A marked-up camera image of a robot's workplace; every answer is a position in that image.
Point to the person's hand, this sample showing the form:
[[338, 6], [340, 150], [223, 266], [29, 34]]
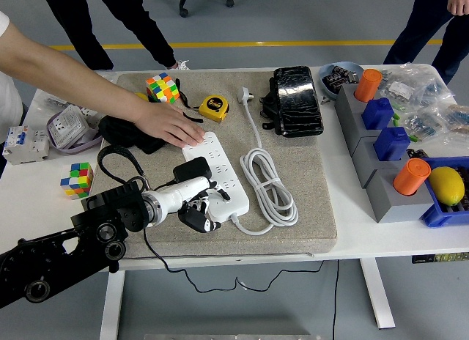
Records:
[[168, 125], [459, 1]]

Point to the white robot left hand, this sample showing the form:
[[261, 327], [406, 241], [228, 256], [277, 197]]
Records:
[[183, 197]]

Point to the black plug adapter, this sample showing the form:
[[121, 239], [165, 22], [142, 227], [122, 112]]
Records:
[[192, 168]]

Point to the white power strip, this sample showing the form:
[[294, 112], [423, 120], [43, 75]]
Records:
[[240, 210]]

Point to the person's forearm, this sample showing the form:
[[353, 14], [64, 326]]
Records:
[[55, 67]]

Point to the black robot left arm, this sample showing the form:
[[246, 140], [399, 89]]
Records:
[[55, 252]]

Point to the large colourful puzzle cube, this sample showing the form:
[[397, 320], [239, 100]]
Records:
[[161, 89]]

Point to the small yellow tape measure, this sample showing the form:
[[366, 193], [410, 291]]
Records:
[[141, 96]]

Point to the large yellow tape measure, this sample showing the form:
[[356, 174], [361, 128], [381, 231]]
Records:
[[213, 107]]

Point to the black fabric pouch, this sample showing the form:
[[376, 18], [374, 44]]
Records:
[[117, 133]]

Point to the grey-brown mat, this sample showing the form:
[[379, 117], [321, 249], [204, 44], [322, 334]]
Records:
[[220, 241]]

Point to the plain white socket panel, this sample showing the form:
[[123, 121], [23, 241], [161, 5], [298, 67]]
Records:
[[89, 113]]

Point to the white socket panel purple rim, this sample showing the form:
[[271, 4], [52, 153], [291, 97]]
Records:
[[66, 125]]

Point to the small colourful puzzle cube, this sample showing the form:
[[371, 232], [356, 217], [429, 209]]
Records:
[[78, 179]]

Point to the clear bag white label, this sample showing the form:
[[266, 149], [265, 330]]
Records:
[[403, 89]]

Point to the clear bag brown components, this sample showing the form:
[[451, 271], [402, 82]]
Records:
[[458, 116]]

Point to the clear bag of metal parts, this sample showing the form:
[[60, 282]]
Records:
[[55, 102]]

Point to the orange cylinder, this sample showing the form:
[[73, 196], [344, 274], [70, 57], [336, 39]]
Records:
[[367, 85], [410, 177]]

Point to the clear bag blue components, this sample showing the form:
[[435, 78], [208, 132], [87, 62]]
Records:
[[425, 124]]

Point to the glossy black flat device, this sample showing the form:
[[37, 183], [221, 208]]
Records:
[[297, 102]]

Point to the white table leg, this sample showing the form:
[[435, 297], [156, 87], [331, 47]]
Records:
[[377, 296], [111, 307]]

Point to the small green clip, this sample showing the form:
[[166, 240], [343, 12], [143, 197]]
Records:
[[395, 116], [413, 137]]

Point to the blue plastic block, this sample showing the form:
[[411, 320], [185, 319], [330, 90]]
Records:
[[391, 144], [377, 114]]

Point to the white circuit breaker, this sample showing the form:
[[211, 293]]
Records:
[[25, 146]]

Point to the grey holder block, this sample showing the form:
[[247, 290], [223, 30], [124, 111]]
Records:
[[366, 160], [342, 98], [395, 208], [353, 135]]

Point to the small metal clip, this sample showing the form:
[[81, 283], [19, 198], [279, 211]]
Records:
[[326, 100]]

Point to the light blue bowl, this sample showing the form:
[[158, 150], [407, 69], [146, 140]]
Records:
[[326, 91]]

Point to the yellow lemon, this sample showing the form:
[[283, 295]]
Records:
[[447, 186]]

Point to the blue plastic bin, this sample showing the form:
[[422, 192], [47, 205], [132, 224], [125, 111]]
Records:
[[439, 215]]

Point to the black table control panel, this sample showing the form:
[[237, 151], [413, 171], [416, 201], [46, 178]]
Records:
[[439, 258]]

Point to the black plastic bracket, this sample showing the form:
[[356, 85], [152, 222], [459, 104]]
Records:
[[269, 105]]

